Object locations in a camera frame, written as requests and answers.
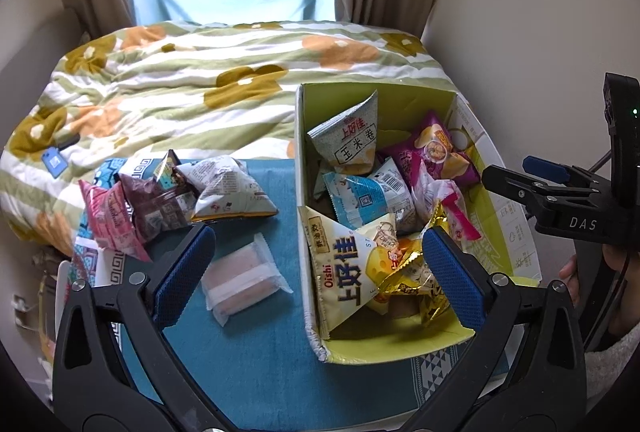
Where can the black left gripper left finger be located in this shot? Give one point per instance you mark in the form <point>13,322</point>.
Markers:
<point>114,370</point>

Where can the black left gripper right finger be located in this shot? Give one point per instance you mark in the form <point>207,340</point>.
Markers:
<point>524,369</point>

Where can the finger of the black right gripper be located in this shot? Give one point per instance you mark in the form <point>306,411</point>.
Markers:
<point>566,175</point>
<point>544,200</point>

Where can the gold yellow snack bag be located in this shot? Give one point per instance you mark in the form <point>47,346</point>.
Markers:
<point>414,278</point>

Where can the grey Oishi corn roll bag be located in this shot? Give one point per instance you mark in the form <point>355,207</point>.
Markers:
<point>348,140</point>

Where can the yellow Oishi cheese snack bag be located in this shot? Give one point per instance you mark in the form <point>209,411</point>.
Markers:
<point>350,265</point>

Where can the white pink snack bag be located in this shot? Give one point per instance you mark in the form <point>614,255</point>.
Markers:
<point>440,201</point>

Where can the person's right hand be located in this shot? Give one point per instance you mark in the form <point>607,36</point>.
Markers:
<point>603,283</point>

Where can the white fleece right sleeve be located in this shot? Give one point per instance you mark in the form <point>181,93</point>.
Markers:
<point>603,368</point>

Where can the purple chip bag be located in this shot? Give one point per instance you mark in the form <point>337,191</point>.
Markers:
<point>430,145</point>

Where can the pink striped snack bag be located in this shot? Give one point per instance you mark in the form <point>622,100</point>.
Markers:
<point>109,220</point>

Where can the clear wrapped white snack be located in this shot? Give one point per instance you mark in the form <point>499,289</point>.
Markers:
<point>242,279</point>

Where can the brown snack bag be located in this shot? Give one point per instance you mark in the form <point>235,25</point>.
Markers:
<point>159,196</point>

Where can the blue white snack bag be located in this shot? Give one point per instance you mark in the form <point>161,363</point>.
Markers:
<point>359,200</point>

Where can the white orange chip bag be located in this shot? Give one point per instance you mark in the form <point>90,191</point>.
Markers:
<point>225,190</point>

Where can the blue tag on quilt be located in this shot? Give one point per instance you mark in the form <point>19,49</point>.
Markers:
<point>54,161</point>

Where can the floral quilt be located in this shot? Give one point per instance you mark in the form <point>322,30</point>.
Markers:
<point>201,90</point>

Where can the grey headboard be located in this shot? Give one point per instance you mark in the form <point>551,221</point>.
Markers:
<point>34,62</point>

